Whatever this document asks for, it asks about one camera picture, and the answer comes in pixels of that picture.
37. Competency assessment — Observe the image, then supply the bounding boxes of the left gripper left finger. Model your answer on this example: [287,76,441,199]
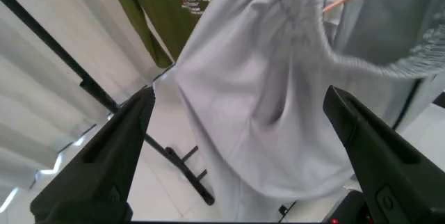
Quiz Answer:
[29,86,156,223]

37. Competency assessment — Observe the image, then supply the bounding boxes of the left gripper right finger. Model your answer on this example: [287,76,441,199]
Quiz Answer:
[322,84,445,223]

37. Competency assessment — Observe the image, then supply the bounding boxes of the pale grey shorts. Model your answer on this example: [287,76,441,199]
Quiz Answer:
[173,0,445,223]

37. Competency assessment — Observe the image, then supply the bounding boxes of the green shirt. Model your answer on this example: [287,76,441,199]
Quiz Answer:
[105,0,229,69]

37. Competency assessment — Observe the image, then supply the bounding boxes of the black clothes rack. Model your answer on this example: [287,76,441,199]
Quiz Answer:
[0,0,423,207]

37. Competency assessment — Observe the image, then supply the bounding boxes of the white curtain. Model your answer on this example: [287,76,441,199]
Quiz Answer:
[0,0,175,214]

